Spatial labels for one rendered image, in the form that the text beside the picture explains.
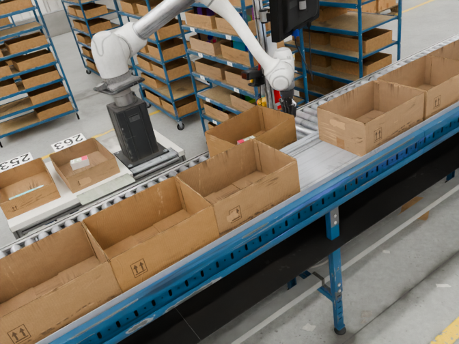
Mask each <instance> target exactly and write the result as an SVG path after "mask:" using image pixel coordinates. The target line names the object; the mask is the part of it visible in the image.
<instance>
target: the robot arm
mask: <svg viewBox="0 0 459 344"><path fill-rule="evenodd" d="M196 1H200V2H202V3H203V4H204V5H205V6H208V8H209V9H211V10H212V11H214V12H216V13H217V14H218V15H220V16H221V17H223V18H224V19H225V20H226V21H227V22H228V23H229V24H230V25H231V26H232V27H233V28H234V29H235V31H236V32H237V34H238V35H239V36H240V38H241V39H242V41H243V42H244V43H245V45H246V46H247V48H248V49H249V50H250V52H251V54H252V55H253V56H254V57H255V59H256V60H257V61H258V63H259V64H260V65H261V66H262V67H263V69H264V76H265V77H266V78H267V80H268V82H269V83H270V85H271V87H272V88H273V89H275V90H277V91H279V93H280V96H281V98H280V99H279V102H280V104H281V108H282V111H283V112H284V113H288V114H291V115H293V116H294V118H295V117H296V106H297V104H298V103H297V102H295V101H294V98H293V95H294V87H295V84H294V58H293V55H292V52H291V50H290V49H289V48H286V47H281V48H278V49H276V50H275V52H274V55H273V58H272V57H270V56H269V55H267V54H266V52H265V51H264V50H263V49H262V47H261V46H260V44H259V43H258V41H257V40H256V38H255V36H254V35H253V34H252V32H251V30H250V29H249V28H248V26H247V24H246V23H245V21H244V20H243V19H242V17H241V16H240V14H239V13H238V12H237V11H236V10H235V9H234V7H233V6H232V5H231V3H230V2H229V1H228V0H164V1H162V2H161V3H160V4H158V5H157V6H156V7H155V8H154V9H152V10H151V11H150V12H148V13H147V14H146V15H145V16H143V17H142V18H141V19H139V20H138V21H137V22H135V23H134V22H128V23H126V24H125V25H123V26H122V27H120V28H119V29H118V30H117V31H115V32H114V33H113V32H112V31H101V32H99V33H97V34H95V35H94V36H93V38H92V43H91V49H92V55H93V58H94V61H95V64H96V67H97V69H98V71H99V73H100V76H101V78H102V82H101V83H99V84H97V86H96V90H97V91H101V90H104V89H108V90H110V91H116V90H118V89H119V88H121V87H124V86H126V85H128V84H130V83H132V82H135V81H138V80H139V79H140V78H139V76H133V75H131V74H130V71H129V69H128V64H127V63H128V60H129V59H130V58H131V57H132V56H133V55H135V54H136V53H138V52H139V51H140V50H141V49H142V48H143V47H144V46H145V45H146V44H147V41H148V37H150V36H151V35H152V34H153V33H155V32H156V31H158V30H159V29H160V28H161V27H163V26H164V25H165V24H167V23H168V22H169V21H170V20H172V19H173V18H175V17H176V16H177V15H179V14H180V13H181V12H183V11H184V10H185V9H187V8H188V7H189V6H190V5H192V4H193V3H195V2H196Z"/></svg>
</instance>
